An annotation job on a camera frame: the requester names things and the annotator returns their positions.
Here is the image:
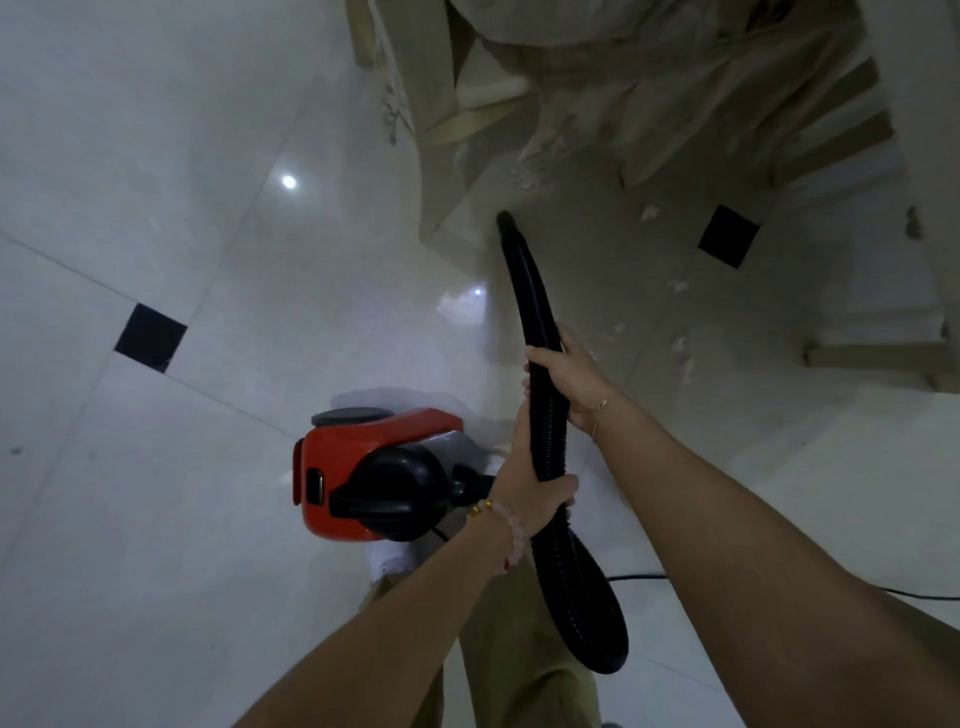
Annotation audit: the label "person's right hand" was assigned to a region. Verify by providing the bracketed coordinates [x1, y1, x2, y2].
[522, 323, 619, 438]

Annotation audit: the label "person's left hand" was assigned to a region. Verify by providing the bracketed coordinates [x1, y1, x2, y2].
[487, 401, 580, 543]

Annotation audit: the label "red and black vacuum cleaner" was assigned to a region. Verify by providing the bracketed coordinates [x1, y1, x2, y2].
[292, 211, 630, 675]

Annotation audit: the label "black power cord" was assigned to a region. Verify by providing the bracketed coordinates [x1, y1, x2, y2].
[431, 524, 960, 604]

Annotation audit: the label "person's left forearm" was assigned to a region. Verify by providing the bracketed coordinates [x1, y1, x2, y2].
[232, 517, 520, 728]

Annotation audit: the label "person's right forearm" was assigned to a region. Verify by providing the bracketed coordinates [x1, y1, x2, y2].
[592, 393, 960, 728]

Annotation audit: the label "white left shoe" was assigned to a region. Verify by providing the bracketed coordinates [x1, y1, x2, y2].
[365, 539, 423, 583]

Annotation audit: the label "khaki trousers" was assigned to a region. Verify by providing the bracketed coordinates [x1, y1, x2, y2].
[359, 554, 606, 728]

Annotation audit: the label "cream wooden chair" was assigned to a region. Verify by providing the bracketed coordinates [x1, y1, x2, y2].
[344, 0, 894, 261]

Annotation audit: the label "cream dining table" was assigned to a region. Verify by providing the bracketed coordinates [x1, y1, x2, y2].
[802, 0, 960, 396]

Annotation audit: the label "gold and pink bead bracelet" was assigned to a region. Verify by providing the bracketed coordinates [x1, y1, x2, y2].
[466, 498, 531, 576]

